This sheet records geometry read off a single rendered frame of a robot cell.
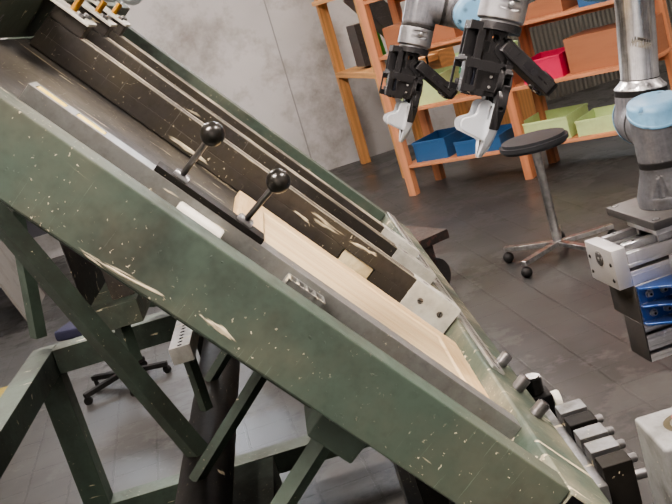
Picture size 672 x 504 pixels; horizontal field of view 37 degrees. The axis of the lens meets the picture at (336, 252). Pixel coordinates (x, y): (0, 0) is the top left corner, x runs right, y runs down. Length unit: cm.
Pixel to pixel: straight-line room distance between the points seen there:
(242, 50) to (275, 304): 922
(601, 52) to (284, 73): 420
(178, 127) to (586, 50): 545
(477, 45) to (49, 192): 70
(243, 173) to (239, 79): 836
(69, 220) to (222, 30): 920
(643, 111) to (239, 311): 116
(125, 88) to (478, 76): 83
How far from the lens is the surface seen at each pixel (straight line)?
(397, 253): 252
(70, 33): 215
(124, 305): 291
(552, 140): 533
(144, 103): 214
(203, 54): 1046
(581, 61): 738
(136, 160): 155
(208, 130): 149
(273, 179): 150
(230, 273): 131
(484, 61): 160
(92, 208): 131
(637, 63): 235
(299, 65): 1056
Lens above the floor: 165
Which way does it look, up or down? 13 degrees down
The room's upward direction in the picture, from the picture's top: 17 degrees counter-clockwise
